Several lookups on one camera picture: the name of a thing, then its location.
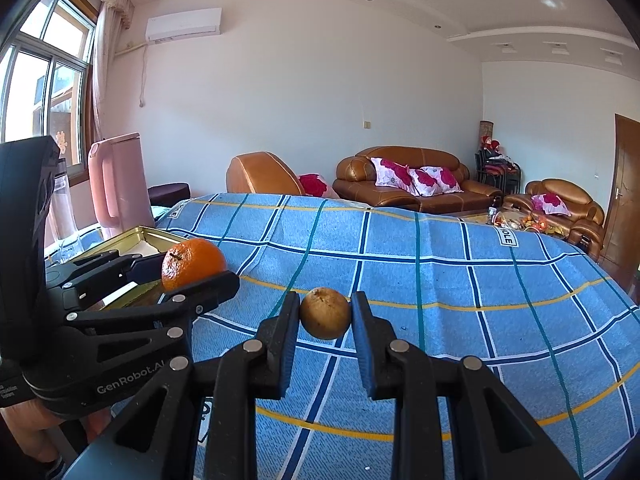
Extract gold metal tin box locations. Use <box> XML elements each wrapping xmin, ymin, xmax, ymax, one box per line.
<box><xmin>75</xmin><ymin>226</ymin><xmax>183</xmax><ymax>311</ymax></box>

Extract dark stool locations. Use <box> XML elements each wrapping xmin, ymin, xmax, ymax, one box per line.
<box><xmin>147</xmin><ymin>183</ymin><xmax>192</xmax><ymax>207</ymax></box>

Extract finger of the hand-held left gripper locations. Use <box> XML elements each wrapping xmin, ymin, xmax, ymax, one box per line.
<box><xmin>65</xmin><ymin>270</ymin><xmax>241</xmax><ymax>341</ymax></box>
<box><xmin>45</xmin><ymin>252</ymin><xmax>166</xmax><ymax>311</ymax></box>

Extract orange with stem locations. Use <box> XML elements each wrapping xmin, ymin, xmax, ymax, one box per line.
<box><xmin>161</xmin><ymin>238</ymin><xmax>227</xmax><ymax>292</ymax></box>

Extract pink curtain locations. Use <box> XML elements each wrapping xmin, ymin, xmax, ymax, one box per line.
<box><xmin>90</xmin><ymin>0</ymin><xmax>136</xmax><ymax>161</ymax></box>

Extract white red floral pillow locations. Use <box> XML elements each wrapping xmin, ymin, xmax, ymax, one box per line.
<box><xmin>531</xmin><ymin>194</ymin><xmax>572</xmax><ymax>217</ymax></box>
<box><xmin>407</xmin><ymin>166</ymin><xmax>463</xmax><ymax>196</ymax></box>
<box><xmin>370</xmin><ymin>157</ymin><xmax>418</xmax><ymax>196</ymax></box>

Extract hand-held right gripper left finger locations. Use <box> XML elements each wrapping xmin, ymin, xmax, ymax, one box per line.
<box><xmin>62</xmin><ymin>291</ymin><xmax>301</xmax><ymax>480</ymax></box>

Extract cluttered coffee table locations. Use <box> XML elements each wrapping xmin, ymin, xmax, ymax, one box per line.
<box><xmin>452</xmin><ymin>207</ymin><xmax>566</xmax><ymax>238</ymax></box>

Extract brown leather armchair white piping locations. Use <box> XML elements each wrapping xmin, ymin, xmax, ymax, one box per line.
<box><xmin>226</xmin><ymin>151</ymin><xmax>307</xmax><ymax>196</ymax></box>

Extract tan longan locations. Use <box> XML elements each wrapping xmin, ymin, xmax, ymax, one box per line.
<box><xmin>300</xmin><ymin>287</ymin><xmax>351</xmax><ymax>341</ymax></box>

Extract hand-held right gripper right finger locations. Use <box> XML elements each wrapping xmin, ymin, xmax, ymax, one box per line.
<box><xmin>350</xmin><ymin>291</ymin><xmax>581</xmax><ymax>480</ymax></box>

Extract brown wooden door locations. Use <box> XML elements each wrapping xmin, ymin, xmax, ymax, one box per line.
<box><xmin>600</xmin><ymin>113</ymin><xmax>640</xmax><ymax>306</ymax></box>

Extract white air conditioner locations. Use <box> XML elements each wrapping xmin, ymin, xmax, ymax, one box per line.
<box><xmin>145</xmin><ymin>7</ymin><xmax>222</xmax><ymax>43</ymax></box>

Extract window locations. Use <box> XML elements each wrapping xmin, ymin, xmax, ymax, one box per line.
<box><xmin>0</xmin><ymin>0</ymin><xmax>98</xmax><ymax>171</ymax></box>

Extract blue checked tablecloth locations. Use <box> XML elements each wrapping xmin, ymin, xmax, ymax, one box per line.
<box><xmin>45</xmin><ymin>192</ymin><xmax>640</xmax><ymax>480</ymax></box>

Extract pink electric kettle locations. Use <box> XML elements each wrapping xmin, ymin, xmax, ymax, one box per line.
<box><xmin>88</xmin><ymin>132</ymin><xmax>151</xmax><ymax>241</ymax></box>

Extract brown leather sofa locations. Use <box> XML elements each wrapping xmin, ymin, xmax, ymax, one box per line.
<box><xmin>334</xmin><ymin>146</ymin><xmax>503</xmax><ymax>213</ymax></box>

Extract stacked dark chairs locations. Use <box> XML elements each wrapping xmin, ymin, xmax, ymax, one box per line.
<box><xmin>475</xmin><ymin>147</ymin><xmax>522</xmax><ymax>193</ymax></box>

